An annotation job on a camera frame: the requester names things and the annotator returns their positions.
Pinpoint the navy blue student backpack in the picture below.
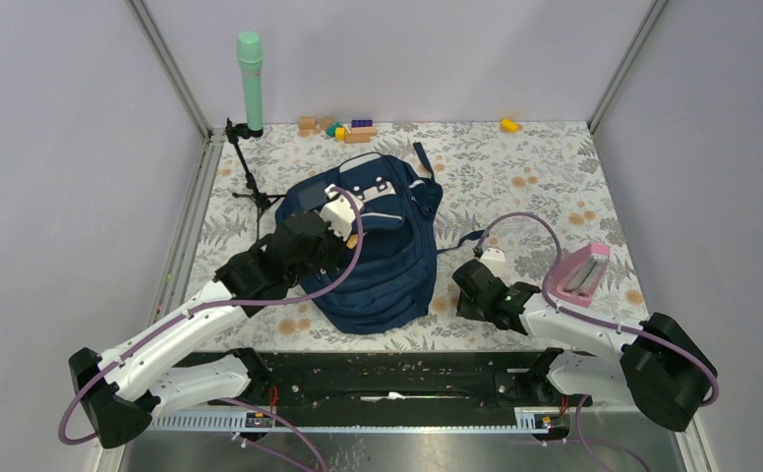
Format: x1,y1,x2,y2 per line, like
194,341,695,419
274,142,491,336

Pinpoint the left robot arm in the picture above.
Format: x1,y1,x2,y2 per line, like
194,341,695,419
58,201,364,449

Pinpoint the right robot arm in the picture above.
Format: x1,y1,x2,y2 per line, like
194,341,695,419
452,260,718,432

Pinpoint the long wooden block front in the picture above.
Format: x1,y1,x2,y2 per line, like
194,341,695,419
343,133,372,144

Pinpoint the long wooden block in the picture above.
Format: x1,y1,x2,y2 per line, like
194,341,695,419
350,126,378,136
343,133,372,144

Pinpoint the long wooden block rear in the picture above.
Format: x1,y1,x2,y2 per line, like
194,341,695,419
350,126,378,136

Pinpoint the purple studded toy brick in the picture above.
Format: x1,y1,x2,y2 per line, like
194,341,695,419
351,119,374,128

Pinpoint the teal toy block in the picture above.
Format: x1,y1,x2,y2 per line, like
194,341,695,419
325,122,343,138

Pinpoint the light wooden cube block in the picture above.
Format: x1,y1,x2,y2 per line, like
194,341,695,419
297,116,318,131

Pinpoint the yellow block far right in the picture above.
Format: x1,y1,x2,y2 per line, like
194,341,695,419
499,118,522,133

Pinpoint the black tripod stand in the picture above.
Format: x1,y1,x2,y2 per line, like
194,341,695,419
224,118,285,239

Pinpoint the pink box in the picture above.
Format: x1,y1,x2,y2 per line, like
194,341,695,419
543,243,611,308

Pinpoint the green microphone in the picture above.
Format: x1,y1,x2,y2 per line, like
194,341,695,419
237,31,264,138

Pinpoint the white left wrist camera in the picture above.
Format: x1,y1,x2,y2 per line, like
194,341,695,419
319,185,364,241

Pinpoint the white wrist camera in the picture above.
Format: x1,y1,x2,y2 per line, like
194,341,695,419
475,247,506,267
319,185,364,241

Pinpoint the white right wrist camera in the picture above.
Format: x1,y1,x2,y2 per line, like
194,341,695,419
475,247,506,267

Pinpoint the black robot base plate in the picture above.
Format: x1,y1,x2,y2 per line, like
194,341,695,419
206,350,595,430

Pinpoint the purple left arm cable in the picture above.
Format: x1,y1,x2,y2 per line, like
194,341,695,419
57,187,366,472

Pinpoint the slotted metal cable rail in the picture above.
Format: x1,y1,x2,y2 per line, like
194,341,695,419
148,400,570,435

